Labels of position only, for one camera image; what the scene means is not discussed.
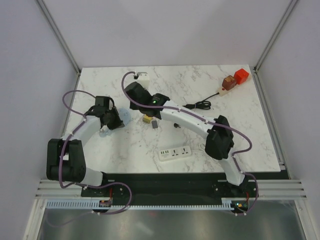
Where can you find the bright red cube socket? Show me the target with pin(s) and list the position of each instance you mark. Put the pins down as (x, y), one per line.
(241, 76)

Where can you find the cream red power strip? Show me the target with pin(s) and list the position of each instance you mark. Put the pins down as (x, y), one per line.
(223, 91)

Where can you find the aluminium frame rail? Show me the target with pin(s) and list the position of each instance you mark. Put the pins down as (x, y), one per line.
(49, 189)

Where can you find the dark red fish cube plug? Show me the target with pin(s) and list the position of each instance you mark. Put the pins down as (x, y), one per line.
(229, 82)

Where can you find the light blue round socket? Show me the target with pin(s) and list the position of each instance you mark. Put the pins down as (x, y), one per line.
(125, 115)

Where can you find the white cable duct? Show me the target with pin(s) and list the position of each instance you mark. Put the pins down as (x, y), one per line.
(90, 204)

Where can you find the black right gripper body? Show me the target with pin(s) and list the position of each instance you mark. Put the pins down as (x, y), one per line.
(134, 106)

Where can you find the white plug adapter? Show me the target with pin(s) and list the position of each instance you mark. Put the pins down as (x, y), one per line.
(143, 79)

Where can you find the yellow cube charger plug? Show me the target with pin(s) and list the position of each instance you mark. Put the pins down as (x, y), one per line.
(146, 119)

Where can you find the white USB power strip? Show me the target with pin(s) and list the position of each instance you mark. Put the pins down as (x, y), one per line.
(174, 153)

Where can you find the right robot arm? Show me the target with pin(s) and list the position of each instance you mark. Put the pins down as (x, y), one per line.
(217, 132)

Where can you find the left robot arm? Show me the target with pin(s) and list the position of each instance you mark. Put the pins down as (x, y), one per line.
(65, 156)

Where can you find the grey cube charger plug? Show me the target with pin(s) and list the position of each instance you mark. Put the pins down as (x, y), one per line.
(154, 124)

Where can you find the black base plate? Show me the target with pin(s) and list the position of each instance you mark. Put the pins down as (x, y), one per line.
(170, 188)

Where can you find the black three-pin plug adapter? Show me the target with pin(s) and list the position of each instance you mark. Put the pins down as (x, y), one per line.
(177, 125)

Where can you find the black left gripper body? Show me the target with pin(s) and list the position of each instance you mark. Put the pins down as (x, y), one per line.
(114, 121)

